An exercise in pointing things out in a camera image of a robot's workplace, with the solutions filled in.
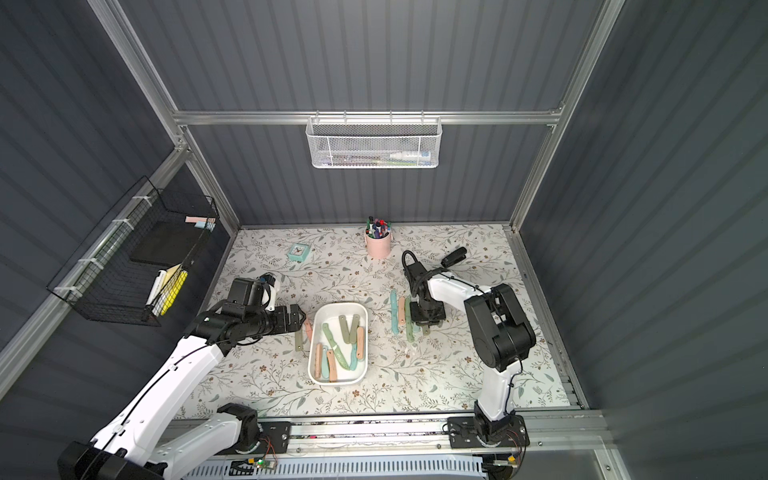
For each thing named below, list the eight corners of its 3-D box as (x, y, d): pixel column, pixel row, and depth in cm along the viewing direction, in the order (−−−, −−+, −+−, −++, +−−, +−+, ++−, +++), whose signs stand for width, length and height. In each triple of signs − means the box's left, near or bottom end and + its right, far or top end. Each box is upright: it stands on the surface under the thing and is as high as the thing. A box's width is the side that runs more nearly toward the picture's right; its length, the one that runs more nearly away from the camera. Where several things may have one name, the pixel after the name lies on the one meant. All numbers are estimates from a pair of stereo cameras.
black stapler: (445, 270, 109) (447, 264, 107) (439, 264, 111) (440, 258, 108) (466, 257, 113) (468, 251, 111) (460, 251, 115) (462, 245, 112)
